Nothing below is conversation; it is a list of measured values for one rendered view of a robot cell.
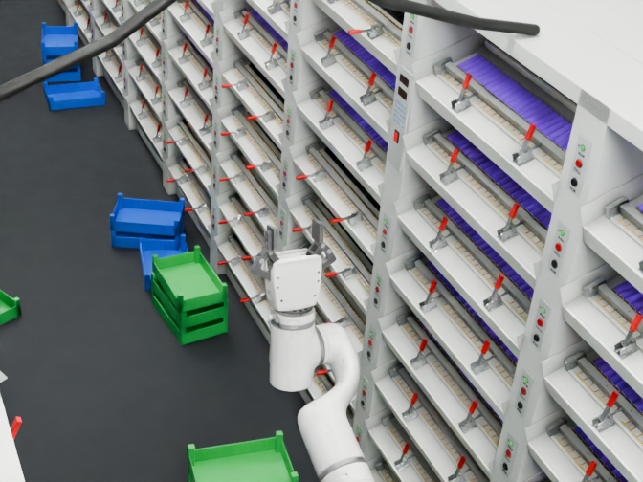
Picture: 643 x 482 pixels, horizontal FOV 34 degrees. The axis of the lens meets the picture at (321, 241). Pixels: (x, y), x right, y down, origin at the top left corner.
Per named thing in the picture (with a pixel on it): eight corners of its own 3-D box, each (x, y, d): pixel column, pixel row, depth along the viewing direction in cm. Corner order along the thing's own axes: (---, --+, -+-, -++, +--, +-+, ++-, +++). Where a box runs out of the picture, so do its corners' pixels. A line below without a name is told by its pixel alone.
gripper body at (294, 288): (259, 307, 195) (260, 251, 191) (308, 299, 199) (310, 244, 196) (276, 322, 189) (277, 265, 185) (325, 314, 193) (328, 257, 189)
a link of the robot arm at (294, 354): (326, 325, 193) (281, 333, 189) (324, 388, 198) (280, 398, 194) (306, 309, 200) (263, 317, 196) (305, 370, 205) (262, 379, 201)
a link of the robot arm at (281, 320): (260, 317, 196) (260, 301, 195) (302, 309, 200) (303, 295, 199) (279, 334, 189) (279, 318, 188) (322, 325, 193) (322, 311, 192)
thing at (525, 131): (556, 218, 218) (549, 167, 209) (418, 96, 263) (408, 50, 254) (636, 176, 221) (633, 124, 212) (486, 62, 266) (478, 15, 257)
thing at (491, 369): (507, 427, 251) (499, 391, 242) (391, 286, 296) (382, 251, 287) (577, 387, 254) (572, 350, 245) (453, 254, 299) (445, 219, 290)
